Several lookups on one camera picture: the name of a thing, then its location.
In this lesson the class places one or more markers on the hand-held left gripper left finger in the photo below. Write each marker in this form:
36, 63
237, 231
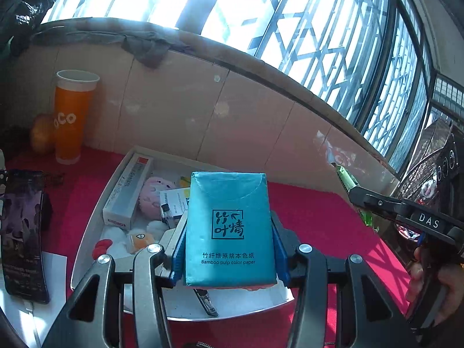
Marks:
179, 257

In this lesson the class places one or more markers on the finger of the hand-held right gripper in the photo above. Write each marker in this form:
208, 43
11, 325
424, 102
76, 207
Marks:
377, 203

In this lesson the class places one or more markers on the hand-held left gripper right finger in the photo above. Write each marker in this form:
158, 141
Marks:
281, 257

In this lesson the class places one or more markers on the green snack packet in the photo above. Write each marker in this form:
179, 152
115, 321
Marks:
346, 179

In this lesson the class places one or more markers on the white cardboard tray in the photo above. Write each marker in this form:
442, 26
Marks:
188, 304

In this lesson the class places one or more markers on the teal tissue pack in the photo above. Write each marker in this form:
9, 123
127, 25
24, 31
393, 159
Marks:
228, 246

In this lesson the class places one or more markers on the person's right hand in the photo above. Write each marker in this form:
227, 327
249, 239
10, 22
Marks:
451, 290

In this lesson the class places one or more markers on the wicker hanging chair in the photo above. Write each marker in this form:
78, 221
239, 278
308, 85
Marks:
417, 174

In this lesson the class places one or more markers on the white teal medicine box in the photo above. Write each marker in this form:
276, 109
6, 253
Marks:
174, 203

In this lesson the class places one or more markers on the white plush toy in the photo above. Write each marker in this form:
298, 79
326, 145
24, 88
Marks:
119, 234

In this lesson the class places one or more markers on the pink pig plush toy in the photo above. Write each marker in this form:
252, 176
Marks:
154, 195

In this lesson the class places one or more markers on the red chili plush toy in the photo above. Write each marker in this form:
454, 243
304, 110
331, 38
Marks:
101, 248

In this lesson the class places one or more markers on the long white sealant box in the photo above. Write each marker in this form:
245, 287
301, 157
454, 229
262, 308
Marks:
125, 192

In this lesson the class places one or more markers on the white paper sheet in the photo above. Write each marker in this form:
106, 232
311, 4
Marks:
54, 268

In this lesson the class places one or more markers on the black glossy printed bag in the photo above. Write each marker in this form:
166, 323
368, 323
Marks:
21, 232

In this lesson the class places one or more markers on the tall orange paper cup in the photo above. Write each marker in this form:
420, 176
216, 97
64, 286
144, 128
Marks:
72, 123

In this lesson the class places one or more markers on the orange round fruit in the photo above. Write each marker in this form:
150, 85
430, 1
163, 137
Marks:
41, 134

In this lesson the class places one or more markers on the grey cloth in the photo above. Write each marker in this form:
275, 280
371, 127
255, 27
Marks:
148, 50

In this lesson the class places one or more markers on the window with metal grille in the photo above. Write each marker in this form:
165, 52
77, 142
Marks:
253, 0

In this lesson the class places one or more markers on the black plastic bag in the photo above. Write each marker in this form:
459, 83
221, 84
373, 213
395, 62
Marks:
36, 3

